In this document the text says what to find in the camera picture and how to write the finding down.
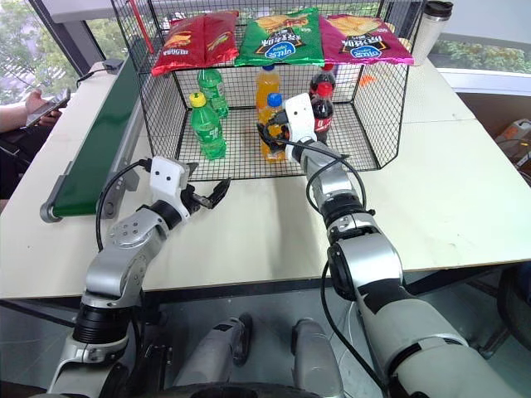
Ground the green chips bag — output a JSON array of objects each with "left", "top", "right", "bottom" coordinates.
[{"left": 233, "top": 7, "right": 326, "bottom": 69}]

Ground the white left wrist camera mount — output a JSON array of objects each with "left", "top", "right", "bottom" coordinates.
[{"left": 149, "top": 156, "right": 194, "bottom": 220}]

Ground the grey robot leg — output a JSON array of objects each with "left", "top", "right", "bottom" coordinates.
[
  {"left": 290, "top": 318, "right": 346, "bottom": 398},
  {"left": 173, "top": 313, "right": 255, "bottom": 387}
]

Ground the grey orange equipment box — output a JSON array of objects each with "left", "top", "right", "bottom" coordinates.
[{"left": 492, "top": 119, "right": 531, "bottom": 169}]

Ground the black round chair part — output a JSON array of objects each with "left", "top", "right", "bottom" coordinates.
[{"left": 496, "top": 260, "right": 531, "bottom": 347}]

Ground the green conveyor belt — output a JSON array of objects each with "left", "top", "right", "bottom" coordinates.
[{"left": 39, "top": 52, "right": 151, "bottom": 225}]

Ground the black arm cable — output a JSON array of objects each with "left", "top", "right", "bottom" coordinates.
[
  {"left": 95, "top": 159, "right": 153, "bottom": 252},
  {"left": 265, "top": 110, "right": 392, "bottom": 397}
]

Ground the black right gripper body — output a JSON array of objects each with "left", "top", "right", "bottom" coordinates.
[{"left": 264, "top": 109, "right": 292, "bottom": 145}]

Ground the black adapter cable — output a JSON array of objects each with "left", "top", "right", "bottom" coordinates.
[{"left": 75, "top": 66, "right": 105, "bottom": 85}]

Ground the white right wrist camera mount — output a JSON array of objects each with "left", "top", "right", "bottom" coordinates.
[{"left": 283, "top": 92, "right": 329, "bottom": 163}]

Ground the bystander dark clothed body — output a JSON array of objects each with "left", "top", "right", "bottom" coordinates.
[{"left": 0, "top": 103, "right": 57, "bottom": 201}]

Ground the orange soda bottle blue cap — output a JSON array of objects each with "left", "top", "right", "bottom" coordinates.
[
  {"left": 256, "top": 92, "right": 288, "bottom": 164},
  {"left": 254, "top": 63, "right": 284, "bottom": 112}
]

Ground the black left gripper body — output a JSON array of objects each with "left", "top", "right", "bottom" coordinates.
[{"left": 181, "top": 183, "right": 212, "bottom": 217}]

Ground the white tumbler black lid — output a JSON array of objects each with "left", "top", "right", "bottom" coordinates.
[{"left": 412, "top": 0, "right": 455, "bottom": 68}]

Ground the cola bottle red cap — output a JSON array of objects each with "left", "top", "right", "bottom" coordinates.
[
  {"left": 309, "top": 81, "right": 336, "bottom": 145},
  {"left": 308, "top": 62, "right": 338, "bottom": 99}
]

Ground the grey right robot leg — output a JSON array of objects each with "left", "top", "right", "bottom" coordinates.
[{"left": 290, "top": 318, "right": 346, "bottom": 398}]

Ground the bystander hand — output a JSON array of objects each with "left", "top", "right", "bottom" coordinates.
[{"left": 23, "top": 88, "right": 63, "bottom": 128}]

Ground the black wire rack basket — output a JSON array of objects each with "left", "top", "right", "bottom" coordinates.
[{"left": 110, "top": 0, "right": 417, "bottom": 182}]

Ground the green soda bottle yellow cap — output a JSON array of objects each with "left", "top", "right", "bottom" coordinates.
[{"left": 188, "top": 91, "right": 229, "bottom": 161}]

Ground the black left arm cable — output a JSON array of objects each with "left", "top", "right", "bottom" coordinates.
[{"left": 95, "top": 159, "right": 153, "bottom": 252}]

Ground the grey left robot leg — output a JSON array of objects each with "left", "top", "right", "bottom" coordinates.
[{"left": 173, "top": 313, "right": 255, "bottom": 387}]

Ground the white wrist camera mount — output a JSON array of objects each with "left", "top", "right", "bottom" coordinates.
[
  {"left": 149, "top": 156, "right": 194, "bottom": 220},
  {"left": 283, "top": 92, "right": 329, "bottom": 163}
]

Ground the red chips bag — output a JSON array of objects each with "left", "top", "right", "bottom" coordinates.
[{"left": 150, "top": 10, "right": 241, "bottom": 78}]

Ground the smartphone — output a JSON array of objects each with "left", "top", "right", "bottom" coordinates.
[{"left": 25, "top": 87, "right": 73, "bottom": 129}]

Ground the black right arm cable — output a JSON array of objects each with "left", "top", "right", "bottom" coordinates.
[{"left": 265, "top": 110, "right": 392, "bottom": 397}]

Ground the red rod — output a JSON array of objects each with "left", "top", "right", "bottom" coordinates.
[{"left": 127, "top": 0, "right": 155, "bottom": 55}]

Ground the magenta chips bag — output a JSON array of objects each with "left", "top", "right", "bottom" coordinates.
[{"left": 319, "top": 13, "right": 416, "bottom": 67}]

